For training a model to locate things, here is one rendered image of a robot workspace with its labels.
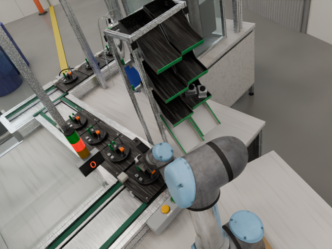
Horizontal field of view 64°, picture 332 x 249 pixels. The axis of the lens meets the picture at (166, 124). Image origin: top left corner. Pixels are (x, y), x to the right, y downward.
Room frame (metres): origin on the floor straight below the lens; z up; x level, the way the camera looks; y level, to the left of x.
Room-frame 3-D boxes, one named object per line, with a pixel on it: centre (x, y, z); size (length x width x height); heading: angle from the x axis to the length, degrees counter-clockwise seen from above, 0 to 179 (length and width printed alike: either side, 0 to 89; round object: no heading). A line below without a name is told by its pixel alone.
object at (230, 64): (2.30, -0.46, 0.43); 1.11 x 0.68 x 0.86; 124
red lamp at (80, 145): (0.89, 0.40, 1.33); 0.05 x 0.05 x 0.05
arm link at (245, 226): (0.40, -0.15, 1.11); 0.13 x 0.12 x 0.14; 105
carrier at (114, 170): (1.11, 0.32, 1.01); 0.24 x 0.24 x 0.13; 34
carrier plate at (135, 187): (0.90, 0.18, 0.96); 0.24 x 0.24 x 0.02; 34
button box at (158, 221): (0.67, 0.13, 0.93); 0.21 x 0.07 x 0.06; 124
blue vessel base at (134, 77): (1.90, 0.12, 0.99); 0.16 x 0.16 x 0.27
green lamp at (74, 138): (0.89, 0.40, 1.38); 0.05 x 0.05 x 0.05
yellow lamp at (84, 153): (0.89, 0.40, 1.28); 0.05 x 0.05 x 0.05
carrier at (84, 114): (1.52, 0.59, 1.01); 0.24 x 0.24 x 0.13; 34
